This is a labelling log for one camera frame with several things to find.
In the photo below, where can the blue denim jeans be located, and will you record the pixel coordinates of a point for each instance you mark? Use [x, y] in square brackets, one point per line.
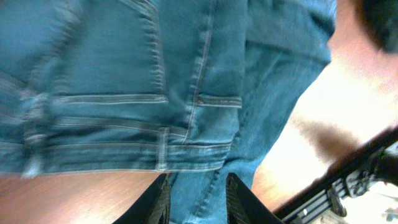
[198, 89]

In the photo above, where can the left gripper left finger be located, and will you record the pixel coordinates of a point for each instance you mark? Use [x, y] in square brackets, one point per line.
[152, 207]

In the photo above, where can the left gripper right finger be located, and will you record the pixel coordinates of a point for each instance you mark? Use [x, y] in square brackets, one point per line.
[243, 207]

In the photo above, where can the black garment with red trim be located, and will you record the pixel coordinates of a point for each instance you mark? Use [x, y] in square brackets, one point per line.
[379, 19]

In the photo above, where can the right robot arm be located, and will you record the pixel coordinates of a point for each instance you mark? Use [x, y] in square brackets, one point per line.
[376, 161]

